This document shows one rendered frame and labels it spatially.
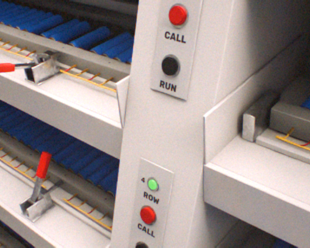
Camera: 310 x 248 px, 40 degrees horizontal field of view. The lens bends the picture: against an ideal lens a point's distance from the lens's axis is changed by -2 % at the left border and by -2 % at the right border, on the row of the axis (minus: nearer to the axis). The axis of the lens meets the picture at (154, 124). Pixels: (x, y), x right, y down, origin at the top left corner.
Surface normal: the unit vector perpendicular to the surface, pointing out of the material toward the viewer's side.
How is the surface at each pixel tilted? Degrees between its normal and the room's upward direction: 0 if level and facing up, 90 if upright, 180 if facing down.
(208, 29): 90
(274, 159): 19
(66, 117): 109
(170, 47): 90
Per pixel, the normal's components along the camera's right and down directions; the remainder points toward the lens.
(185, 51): -0.62, 0.18
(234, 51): 0.77, 0.32
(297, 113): -0.07, -0.82
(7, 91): -0.63, 0.48
